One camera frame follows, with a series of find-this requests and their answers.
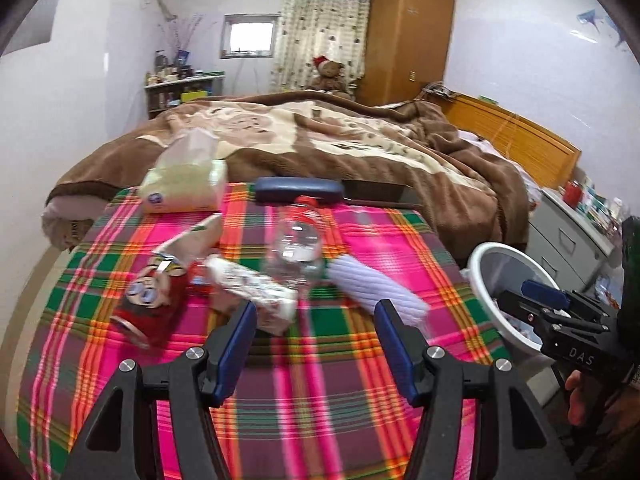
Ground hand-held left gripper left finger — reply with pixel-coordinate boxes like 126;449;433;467
60;300;259;480

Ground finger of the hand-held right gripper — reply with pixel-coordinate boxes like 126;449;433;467
521;280;618;318
492;287;551;333

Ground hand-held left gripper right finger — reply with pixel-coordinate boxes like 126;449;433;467
374;299;576;480

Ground white rim trash bin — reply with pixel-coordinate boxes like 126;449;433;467
467;242;568;351

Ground white patterned paper cup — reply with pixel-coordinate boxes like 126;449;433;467
202;255;299;336

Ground thick white foam net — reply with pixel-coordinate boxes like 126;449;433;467
327;254;433;331

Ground red drink can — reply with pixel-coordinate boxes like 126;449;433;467
111;255;193;348

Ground beige paper cup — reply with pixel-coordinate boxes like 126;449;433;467
152;214;223;273

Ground clear plastic bottle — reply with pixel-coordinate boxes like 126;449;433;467
262;196;326;293

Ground person's right hand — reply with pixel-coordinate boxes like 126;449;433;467
565;370;619;427

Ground grey drawer cabinet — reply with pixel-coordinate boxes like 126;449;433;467
527;187;621;301

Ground pink green plaid cloth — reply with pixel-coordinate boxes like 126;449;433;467
15;182;506;480

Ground clutter of small boxes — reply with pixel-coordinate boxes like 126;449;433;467
580;180;626;236

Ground wooden headboard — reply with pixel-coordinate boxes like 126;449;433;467
442;92;583;188

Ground black smartphone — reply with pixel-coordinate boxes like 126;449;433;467
342;180;423;208

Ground pink white pillow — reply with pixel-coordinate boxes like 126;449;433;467
457;130;503;157

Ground soft tissue pack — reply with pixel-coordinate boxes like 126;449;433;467
137;127;228;215

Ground dark blue glasses case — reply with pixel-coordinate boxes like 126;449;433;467
254;176;345;206

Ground brown printed blanket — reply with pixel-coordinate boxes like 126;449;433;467
42;91;531;261

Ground power strip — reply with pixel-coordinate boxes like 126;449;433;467
422;81;453;101

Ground cluttered small desk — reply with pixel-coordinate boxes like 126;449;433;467
145;71;226;120

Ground brown teddy bear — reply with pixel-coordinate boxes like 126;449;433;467
311;55;353;98

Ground wooden wardrobe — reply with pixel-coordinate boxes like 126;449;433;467
356;0;457;107

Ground small window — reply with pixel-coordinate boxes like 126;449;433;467
220;13;278;58

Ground decorative dry branches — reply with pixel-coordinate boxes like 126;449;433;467
157;14;203;61

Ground patterned curtain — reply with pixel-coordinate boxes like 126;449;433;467
270;0;373;93

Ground blue wall sticker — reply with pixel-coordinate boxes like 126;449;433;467
575;9;626;48

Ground silver wall poster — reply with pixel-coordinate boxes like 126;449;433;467
4;0;63;56

